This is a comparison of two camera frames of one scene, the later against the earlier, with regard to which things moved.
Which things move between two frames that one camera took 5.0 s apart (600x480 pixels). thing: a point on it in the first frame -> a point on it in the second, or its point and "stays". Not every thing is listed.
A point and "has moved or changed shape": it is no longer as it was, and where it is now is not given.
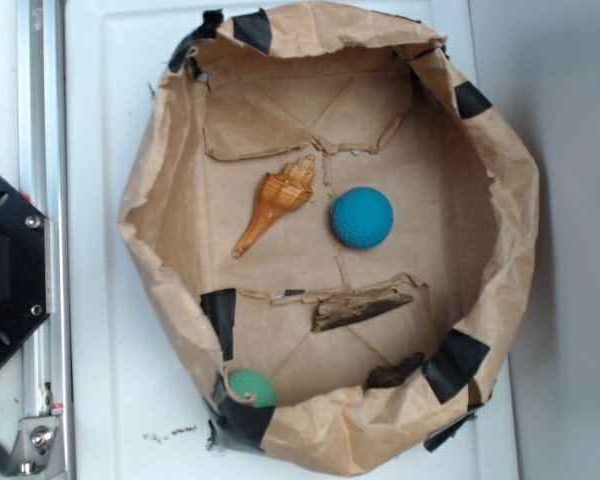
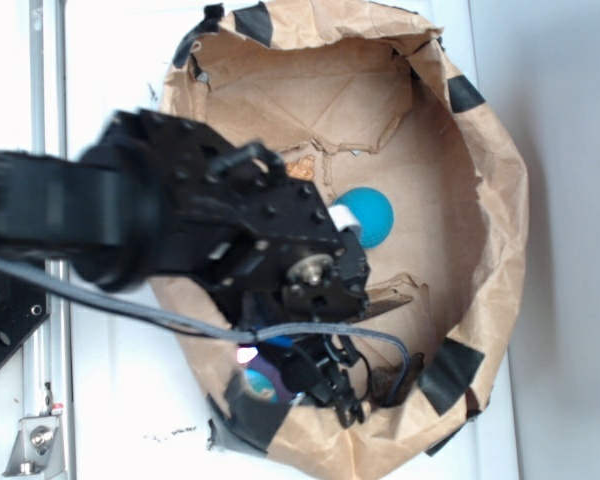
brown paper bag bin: x=334 y=226 stays
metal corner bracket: x=38 y=448 stays
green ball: x=250 y=381 has moved or changed shape
